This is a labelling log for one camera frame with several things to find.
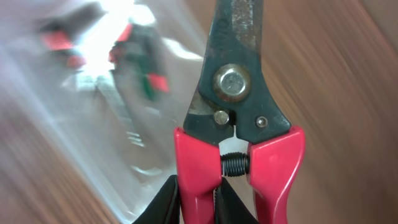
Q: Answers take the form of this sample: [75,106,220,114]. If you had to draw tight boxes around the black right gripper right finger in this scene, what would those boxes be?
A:
[214,177,258,224]

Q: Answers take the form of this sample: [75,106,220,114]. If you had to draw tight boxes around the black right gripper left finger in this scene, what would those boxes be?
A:
[132,175,180,224]

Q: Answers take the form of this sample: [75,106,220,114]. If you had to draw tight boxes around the red handled cutters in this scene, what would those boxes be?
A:
[174,0,305,224]

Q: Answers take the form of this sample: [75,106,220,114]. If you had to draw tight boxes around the clear plastic container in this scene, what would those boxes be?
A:
[1,1,205,223]

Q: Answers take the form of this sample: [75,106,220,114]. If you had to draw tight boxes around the green handled screwdriver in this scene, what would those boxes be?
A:
[108,23,170,101]

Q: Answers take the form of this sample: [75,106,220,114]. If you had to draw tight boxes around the orange black pliers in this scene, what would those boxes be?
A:
[39,2,105,69]

